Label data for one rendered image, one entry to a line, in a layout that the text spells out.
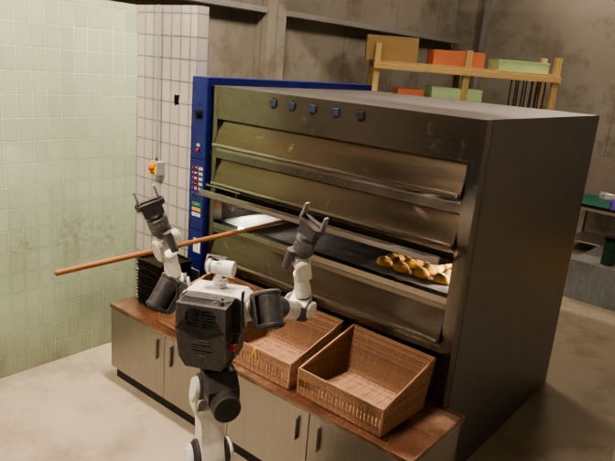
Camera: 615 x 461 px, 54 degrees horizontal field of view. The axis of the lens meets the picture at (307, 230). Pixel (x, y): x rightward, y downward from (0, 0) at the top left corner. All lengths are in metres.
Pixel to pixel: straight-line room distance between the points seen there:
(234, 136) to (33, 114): 1.34
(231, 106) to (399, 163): 1.29
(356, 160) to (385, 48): 5.04
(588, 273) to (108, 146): 5.13
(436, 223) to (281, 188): 1.07
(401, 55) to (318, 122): 4.90
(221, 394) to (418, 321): 1.31
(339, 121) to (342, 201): 0.46
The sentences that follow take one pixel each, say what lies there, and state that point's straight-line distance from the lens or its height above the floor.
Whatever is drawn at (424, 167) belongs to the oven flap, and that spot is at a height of 1.82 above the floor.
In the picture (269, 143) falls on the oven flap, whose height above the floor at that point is 1.80.
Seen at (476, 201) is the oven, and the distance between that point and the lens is 3.09.
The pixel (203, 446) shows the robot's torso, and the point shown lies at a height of 0.69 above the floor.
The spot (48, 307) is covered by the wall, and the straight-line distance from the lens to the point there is 4.82.
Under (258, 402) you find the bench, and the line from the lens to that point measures 3.53.
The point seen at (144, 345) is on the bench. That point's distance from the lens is 4.25.
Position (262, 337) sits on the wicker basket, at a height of 0.59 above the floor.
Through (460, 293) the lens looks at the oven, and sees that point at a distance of 3.20.
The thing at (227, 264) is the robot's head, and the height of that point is 1.50.
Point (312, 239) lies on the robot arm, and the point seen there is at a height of 1.63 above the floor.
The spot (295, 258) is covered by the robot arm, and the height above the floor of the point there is 1.53.
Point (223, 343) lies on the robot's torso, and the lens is 2.34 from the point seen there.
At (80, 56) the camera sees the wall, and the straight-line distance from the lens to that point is 4.58.
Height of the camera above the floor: 2.29
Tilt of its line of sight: 15 degrees down
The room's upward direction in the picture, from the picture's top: 5 degrees clockwise
